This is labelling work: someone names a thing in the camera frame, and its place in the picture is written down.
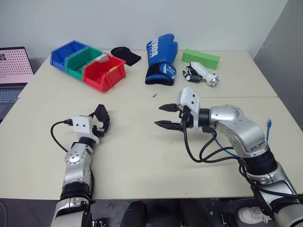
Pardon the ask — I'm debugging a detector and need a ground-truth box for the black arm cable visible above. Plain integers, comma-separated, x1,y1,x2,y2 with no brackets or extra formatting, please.
181,113,303,219
50,119,74,153

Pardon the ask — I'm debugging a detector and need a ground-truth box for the blue boxing glove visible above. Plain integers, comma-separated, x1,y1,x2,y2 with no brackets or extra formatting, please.
144,34,179,86

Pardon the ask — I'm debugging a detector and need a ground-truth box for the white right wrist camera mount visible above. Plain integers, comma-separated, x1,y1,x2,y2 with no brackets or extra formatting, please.
177,87,202,131

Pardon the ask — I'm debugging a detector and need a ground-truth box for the white sneaker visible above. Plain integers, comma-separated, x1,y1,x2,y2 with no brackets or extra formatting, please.
237,206,273,224

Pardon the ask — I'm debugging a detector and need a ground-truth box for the blue plastic storage bin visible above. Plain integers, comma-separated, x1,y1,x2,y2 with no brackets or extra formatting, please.
50,40,89,71

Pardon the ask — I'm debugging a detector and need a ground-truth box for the dark rounded shape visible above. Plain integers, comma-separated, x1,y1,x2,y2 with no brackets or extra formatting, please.
120,200,148,227

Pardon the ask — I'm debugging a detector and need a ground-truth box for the red plastic storage bin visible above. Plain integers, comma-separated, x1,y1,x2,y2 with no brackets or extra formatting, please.
82,55,127,93

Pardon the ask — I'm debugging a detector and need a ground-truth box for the white robotic hand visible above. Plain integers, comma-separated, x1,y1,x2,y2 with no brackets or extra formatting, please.
182,61,221,88

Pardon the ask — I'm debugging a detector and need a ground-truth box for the open laptop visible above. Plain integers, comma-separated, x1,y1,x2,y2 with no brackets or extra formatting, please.
0,46,35,124

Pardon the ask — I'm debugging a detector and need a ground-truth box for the thin white cable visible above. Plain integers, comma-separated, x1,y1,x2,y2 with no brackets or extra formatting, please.
0,201,8,227

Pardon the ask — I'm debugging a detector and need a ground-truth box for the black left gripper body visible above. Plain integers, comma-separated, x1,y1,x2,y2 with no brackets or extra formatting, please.
91,124,107,138

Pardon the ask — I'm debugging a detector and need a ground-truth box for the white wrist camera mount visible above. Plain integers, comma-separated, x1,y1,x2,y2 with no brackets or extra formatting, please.
177,87,202,131
72,115,100,145

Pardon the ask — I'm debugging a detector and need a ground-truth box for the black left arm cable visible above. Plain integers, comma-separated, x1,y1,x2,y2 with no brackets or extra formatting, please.
50,119,74,153

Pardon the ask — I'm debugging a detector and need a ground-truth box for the black wrist rest pad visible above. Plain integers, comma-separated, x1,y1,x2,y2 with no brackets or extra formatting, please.
110,46,142,68

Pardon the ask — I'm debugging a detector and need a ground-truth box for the green plastic storage bin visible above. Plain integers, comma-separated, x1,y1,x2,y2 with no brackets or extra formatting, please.
65,46,107,82

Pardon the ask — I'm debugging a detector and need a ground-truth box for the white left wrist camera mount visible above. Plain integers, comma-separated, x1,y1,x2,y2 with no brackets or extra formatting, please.
72,115,100,145

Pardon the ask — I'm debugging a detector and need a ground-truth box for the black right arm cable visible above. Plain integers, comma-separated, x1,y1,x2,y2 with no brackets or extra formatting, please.
181,113,303,219

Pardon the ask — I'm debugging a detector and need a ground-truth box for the green rectangular block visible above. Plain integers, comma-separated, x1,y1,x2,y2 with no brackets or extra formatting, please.
181,48,221,70

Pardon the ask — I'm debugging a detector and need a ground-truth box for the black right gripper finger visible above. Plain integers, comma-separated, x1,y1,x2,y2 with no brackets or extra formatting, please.
159,103,181,113
154,120,186,132

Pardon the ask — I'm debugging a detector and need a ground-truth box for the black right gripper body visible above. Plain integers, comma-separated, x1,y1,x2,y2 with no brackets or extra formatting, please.
175,103,198,131

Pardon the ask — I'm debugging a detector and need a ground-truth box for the blue Ethernet cable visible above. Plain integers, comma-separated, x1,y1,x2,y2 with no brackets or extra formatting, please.
212,119,273,158

